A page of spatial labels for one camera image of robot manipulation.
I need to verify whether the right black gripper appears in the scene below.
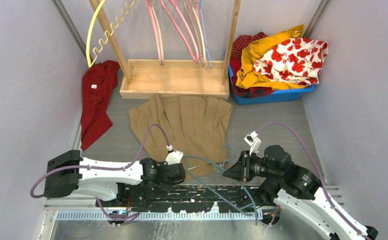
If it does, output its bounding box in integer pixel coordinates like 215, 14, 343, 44
223, 149, 282, 182

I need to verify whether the teal blue wire hanger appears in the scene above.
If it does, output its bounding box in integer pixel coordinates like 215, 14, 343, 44
182, 144, 259, 226

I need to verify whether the tan brown skirt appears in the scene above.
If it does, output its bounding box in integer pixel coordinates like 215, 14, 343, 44
128, 94, 233, 177

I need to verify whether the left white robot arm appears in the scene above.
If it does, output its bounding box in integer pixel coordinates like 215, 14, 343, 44
42, 150, 185, 207

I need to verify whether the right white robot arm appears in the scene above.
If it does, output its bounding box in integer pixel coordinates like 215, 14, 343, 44
223, 145, 379, 240

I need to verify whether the wooden hanger rack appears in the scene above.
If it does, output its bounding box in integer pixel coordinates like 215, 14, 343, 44
85, 0, 241, 100

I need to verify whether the beige hanger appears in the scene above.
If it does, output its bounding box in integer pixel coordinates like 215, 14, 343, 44
183, 0, 208, 69

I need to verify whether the yellow wavy hanger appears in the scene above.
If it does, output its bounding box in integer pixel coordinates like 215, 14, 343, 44
85, 0, 136, 68

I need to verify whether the pink hanger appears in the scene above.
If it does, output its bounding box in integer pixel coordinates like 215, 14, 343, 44
144, 0, 164, 66
160, 0, 201, 65

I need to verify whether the light blue hanger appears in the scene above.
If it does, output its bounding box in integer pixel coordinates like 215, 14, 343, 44
198, 0, 212, 69

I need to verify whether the blue plastic bin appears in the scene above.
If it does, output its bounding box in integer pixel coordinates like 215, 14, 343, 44
228, 64, 316, 106

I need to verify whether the yellow garment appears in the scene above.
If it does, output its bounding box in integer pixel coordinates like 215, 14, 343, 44
235, 24, 306, 91

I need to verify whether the dark red garment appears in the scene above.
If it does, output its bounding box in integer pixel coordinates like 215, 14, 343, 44
80, 60, 120, 151

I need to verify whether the white red floral garment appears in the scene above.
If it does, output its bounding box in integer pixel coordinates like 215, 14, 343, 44
253, 38, 329, 90

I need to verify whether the red polka dot garment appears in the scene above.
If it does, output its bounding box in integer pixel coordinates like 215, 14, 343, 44
230, 31, 267, 62

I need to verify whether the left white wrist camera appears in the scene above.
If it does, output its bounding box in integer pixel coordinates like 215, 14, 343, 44
164, 145, 184, 165

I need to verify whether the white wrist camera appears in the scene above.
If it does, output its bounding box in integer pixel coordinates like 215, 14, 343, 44
164, 145, 184, 165
244, 131, 261, 155

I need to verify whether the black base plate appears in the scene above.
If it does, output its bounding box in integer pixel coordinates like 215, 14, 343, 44
96, 181, 280, 213

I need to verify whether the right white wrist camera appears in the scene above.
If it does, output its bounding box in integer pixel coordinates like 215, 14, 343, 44
244, 131, 261, 155

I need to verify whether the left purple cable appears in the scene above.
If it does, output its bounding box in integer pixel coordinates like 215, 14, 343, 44
29, 123, 172, 227

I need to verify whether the purple cable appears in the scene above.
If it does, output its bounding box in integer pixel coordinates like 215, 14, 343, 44
255, 121, 373, 240
29, 123, 172, 227

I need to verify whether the white slotted cable duct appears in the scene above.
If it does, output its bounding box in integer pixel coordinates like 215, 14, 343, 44
56, 209, 263, 221

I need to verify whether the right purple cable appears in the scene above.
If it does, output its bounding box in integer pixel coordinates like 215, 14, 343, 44
255, 121, 373, 240

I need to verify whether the aluminium rail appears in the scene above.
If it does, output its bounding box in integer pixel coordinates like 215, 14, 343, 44
44, 197, 96, 210

